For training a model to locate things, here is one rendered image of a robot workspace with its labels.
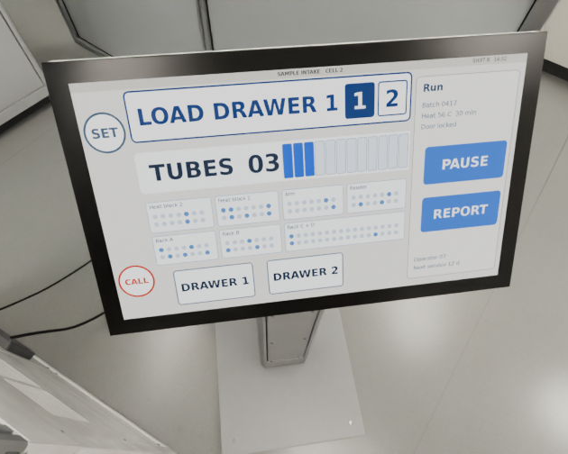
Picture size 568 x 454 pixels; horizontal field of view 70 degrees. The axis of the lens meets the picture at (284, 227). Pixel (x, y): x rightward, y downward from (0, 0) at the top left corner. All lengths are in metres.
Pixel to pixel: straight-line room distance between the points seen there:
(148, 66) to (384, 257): 0.34
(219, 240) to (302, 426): 1.04
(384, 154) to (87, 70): 0.32
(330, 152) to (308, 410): 1.09
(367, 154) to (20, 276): 1.57
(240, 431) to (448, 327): 0.82
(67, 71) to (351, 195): 0.32
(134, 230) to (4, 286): 1.40
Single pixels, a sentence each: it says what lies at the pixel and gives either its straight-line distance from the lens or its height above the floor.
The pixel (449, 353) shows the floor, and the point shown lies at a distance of 1.63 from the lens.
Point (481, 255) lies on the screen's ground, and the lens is 0.58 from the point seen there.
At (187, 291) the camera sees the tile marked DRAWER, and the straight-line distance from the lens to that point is 0.51.
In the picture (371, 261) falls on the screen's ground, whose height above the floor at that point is 1.01.
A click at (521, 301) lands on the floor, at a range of 1.82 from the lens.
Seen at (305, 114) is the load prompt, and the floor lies 1.15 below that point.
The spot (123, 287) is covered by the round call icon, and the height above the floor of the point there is 1.01.
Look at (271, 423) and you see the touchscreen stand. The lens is 1.43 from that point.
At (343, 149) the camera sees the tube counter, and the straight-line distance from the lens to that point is 0.46.
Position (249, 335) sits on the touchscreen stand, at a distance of 1.47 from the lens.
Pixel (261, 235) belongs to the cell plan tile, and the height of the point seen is 1.05.
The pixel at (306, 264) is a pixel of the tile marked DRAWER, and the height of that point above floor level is 1.01.
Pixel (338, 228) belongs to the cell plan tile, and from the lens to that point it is 0.49.
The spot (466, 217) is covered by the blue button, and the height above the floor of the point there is 1.04.
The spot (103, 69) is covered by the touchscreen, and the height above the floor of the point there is 1.19.
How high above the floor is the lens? 1.46
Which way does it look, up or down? 60 degrees down
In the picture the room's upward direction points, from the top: 4 degrees clockwise
